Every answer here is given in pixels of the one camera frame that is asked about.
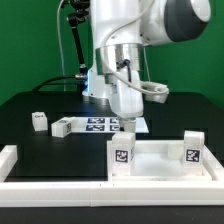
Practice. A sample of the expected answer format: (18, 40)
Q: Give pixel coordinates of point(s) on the white U-shaped obstacle fence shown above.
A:
(93, 194)

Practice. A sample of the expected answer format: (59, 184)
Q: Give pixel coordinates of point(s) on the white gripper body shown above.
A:
(126, 94)

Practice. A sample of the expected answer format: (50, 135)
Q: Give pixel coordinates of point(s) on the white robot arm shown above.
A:
(110, 38)

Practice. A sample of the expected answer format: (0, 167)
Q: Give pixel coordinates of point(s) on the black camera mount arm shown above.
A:
(74, 20)

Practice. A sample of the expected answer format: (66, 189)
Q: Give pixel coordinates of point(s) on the white square table top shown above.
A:
(163, 161)

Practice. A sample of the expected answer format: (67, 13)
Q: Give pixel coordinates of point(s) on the white fiducial tag sheet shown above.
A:
(96, 125)

